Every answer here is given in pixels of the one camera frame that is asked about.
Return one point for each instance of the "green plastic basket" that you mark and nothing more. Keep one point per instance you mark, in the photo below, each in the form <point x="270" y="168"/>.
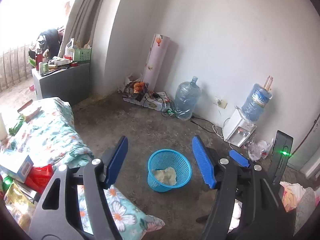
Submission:
<point x="80" y="55"/>

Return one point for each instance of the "red thermos bottle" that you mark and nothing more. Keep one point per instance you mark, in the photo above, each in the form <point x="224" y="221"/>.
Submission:
<point x="38" y="57"/>

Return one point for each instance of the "grey side cabinet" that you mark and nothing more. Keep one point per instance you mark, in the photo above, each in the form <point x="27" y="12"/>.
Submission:
<point x="70" y="84"/>

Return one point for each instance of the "empty blue water jug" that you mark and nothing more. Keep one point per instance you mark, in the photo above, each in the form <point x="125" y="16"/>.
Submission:
<point x="186" y="98"/>

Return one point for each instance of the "white flat box with cables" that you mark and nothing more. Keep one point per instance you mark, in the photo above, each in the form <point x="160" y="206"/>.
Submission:
<point x="162" y="103"/>

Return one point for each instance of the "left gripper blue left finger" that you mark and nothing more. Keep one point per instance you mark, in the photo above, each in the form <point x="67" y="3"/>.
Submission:
<point x="113" y="159"/>

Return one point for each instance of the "wall power socket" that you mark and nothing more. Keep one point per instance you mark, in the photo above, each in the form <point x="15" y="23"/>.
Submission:
<point x="221" y="103"/>

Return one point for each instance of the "white plastic bag on floor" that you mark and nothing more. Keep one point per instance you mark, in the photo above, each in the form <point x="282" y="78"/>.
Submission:
<point x="258" y="150"/>

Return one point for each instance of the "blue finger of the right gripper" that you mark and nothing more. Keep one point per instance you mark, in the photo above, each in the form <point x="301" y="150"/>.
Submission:
<point x="239" y="159"/>

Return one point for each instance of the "floral blue quilt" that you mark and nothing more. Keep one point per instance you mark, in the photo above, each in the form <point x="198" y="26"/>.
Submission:
<point x="45" y="135"/>

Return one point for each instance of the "blue water bottle on dispenser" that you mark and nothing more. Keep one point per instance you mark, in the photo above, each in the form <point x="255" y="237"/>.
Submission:
<point x="255" y="103"/>

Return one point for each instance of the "red snack bag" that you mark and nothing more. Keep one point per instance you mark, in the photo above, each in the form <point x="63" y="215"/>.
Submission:
<point x="39" y="177"/>

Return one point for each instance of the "yellow paper bag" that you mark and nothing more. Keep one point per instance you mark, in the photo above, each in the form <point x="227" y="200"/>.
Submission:
<point x="166" y="176"/>

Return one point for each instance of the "pink rolled wallpaper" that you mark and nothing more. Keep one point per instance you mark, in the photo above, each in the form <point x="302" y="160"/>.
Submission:
<point x="155" y="59"/>

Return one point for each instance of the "white water dispenser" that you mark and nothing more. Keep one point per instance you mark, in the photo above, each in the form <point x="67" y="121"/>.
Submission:
<point x="237" y="129"/>

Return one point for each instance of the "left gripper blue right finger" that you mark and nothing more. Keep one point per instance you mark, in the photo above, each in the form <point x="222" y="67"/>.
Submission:
<point x="204" y="163"/>

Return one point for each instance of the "grey curtain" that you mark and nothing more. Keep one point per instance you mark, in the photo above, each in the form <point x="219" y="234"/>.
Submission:
<point x="81" y="22"/>

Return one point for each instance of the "black orange snack bags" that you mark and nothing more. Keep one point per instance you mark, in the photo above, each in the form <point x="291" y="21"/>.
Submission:
<point x="135" y="90"/>

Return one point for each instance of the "blue plastic waste basket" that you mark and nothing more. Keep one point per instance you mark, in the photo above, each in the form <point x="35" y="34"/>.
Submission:
<point x="164" y="158"/>

